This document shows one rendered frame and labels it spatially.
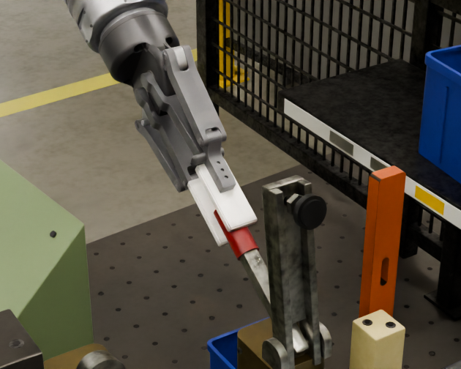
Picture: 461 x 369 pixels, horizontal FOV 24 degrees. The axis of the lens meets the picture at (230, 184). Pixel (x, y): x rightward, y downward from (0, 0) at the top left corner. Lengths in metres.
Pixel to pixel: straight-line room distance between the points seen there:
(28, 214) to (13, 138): 2.34
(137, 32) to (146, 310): 0.66
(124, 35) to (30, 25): 3.60
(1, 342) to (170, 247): 0.89
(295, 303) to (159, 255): 0.81
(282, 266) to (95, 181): 2.50
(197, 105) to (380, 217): 0.19
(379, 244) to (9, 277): 0.52
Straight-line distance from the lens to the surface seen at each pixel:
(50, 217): 1.31
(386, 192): 0.93
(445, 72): 1.25
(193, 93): 0.98
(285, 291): 0.90
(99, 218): 3.17
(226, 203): 0.96
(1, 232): 1.35
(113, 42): 1.03
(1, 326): 0.89
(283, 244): 0.88
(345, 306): 1.61
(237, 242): 0.96
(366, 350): 0.97
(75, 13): 1.07
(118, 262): 1.71
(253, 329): 0.98
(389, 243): 0.96
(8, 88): 4.05
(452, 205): 1.24
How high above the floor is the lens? 1.65
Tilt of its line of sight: 30 degrees down
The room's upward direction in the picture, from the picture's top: straight up
